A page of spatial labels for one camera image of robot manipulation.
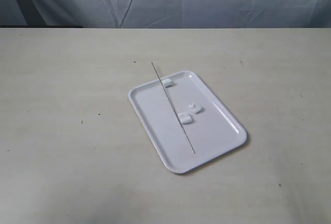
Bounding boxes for white marshmallow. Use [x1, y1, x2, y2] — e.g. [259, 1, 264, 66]
[189, 102, 203, 114]
[161, 78, 174, 87]
[178, 112, 193, 125]

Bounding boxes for thin metal skewer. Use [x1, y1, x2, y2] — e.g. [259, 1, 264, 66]
[151, 62, 195, 154]

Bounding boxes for white plastic tray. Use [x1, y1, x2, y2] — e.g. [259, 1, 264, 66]
[128, 70, 247, 174]

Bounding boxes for white backdrop curtain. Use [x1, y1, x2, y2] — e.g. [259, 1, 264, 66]
[1, 0, 330, 28]

